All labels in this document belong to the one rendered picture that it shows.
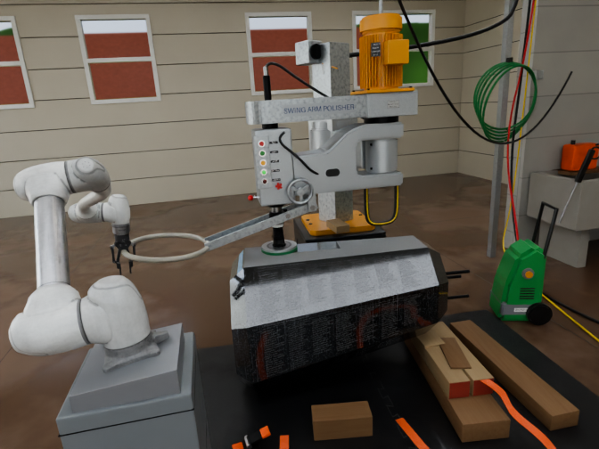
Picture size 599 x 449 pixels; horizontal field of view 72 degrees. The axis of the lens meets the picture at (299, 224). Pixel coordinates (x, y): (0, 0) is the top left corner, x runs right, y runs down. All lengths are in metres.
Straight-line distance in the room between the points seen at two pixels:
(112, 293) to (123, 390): 0.30
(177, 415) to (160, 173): 7.14
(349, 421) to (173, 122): 6.85
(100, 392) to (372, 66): 1.98
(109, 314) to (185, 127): 6.98
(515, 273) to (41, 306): 2.92
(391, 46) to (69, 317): 1.93
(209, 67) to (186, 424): 7.32
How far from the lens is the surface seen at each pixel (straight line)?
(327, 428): 2.32
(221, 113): 8.28
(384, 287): 2.34
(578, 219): 4.51
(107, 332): 1.50
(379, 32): 2.49
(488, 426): 2.43
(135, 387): 1.46
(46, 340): 1.53
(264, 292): 2.24
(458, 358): 2.61
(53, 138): 8.69
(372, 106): 2.40
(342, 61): 3.09
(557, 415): 2.60
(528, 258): 3.38
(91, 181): 1.83
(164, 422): 1.52
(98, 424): 1.54
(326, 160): 2.37
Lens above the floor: 1.66
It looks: 16 degrees down
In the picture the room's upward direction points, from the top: 3 degrees counter-clockwise
